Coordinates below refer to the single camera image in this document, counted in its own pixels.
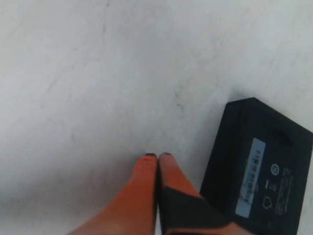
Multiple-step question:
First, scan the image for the small black adapter box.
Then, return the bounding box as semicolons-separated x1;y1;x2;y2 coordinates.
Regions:
200;98;313;235

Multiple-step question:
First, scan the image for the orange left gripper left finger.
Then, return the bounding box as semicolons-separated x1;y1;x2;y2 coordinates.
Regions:
70;153;157;235

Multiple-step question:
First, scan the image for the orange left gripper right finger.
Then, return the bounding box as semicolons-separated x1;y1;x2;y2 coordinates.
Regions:
158;152;238;235

